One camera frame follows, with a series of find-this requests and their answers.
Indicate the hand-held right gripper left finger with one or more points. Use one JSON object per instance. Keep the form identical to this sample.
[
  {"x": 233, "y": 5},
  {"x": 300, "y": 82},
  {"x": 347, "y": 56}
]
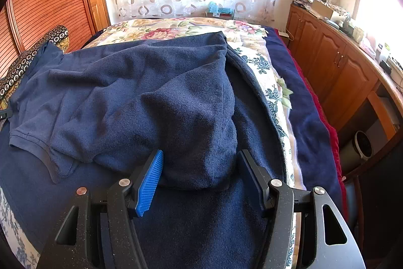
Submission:
[{"x": 149, "y": 184}]

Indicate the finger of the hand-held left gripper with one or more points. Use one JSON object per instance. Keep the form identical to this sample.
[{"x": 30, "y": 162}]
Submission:
[{"x": 4, "y": 114}]

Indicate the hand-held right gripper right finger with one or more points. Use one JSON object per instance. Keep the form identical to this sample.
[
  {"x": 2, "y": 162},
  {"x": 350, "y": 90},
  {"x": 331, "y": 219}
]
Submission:
[{"x": 252, "y": 174}]

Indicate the navy printed t-shirt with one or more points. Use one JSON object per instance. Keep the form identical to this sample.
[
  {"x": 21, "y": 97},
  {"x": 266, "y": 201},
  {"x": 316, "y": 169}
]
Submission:
[{"x": 157, "y": 98}]

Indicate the navy blanket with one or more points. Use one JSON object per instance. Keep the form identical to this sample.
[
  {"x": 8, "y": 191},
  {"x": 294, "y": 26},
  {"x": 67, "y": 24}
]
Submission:
[{"x": 308, "y": 117}]

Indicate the blue floral bed sheet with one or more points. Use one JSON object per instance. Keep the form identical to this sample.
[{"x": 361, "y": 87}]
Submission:
[{"x": 274, "y": 92}]

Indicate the dark red blanket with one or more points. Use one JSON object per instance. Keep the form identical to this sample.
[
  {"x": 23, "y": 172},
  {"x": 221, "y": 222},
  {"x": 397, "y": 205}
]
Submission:
[{"x": 330, "y": 136}]

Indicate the yellow floral folded cloth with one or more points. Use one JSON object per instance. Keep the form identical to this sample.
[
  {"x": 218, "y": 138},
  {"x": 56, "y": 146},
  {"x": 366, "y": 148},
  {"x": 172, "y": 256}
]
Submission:
[{"x": 64, "y": 43}]

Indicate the dark wooden chair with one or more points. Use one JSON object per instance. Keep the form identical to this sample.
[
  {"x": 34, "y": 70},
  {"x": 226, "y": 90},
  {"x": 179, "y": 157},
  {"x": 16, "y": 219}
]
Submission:
[{"x": 352, "y": 209}]

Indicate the round waste bin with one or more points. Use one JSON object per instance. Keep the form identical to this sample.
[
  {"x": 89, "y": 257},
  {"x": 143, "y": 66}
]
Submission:
[{"x": 359, "y": 149}]

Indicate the long wooden cabinet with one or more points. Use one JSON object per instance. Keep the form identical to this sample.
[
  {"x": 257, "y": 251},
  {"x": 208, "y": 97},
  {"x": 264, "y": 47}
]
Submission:
[{"x": 330, "y": 67}]

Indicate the white power strip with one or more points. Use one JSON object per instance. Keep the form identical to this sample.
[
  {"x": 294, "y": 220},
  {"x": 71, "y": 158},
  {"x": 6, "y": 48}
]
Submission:
[{"x": 285, "y": 34}]

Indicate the pink floral quilt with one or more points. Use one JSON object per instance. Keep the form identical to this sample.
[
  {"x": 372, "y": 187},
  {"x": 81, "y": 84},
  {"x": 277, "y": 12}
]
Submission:
[{"x": 157, "y": 31}]

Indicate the small cardboard box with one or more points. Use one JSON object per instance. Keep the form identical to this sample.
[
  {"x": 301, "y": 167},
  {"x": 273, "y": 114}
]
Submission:
[{"x": 223, "y": 17}]

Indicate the blue plastic bag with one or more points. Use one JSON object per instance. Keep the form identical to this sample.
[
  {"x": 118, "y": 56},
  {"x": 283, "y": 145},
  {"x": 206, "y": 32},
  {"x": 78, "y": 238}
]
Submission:
[{"x": 220, "y": 8}]

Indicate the small black box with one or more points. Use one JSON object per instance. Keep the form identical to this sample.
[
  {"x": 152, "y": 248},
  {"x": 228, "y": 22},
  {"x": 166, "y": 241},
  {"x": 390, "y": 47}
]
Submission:
[{"x": 385, "y": 66}]

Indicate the pink cat figurine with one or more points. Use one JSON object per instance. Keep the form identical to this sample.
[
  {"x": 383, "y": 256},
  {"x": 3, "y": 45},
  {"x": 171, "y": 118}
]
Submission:
[{"x": 368, "y": 46}]

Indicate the pale jar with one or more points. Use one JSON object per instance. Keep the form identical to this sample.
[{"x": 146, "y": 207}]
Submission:
[{"x": 357, "y": 33}]

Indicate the white bottle green cap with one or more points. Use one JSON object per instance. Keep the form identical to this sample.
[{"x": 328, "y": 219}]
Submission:
[{"x": 383, "y": 53}]

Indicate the open cardboard box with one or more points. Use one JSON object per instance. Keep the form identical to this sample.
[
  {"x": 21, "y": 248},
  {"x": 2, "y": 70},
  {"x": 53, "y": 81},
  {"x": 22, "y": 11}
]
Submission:
[{"x": 322, "y": 9}]

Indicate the wooden framed window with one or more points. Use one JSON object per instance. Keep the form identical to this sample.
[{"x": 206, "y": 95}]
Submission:
[{"x": 381, "y": 4}]

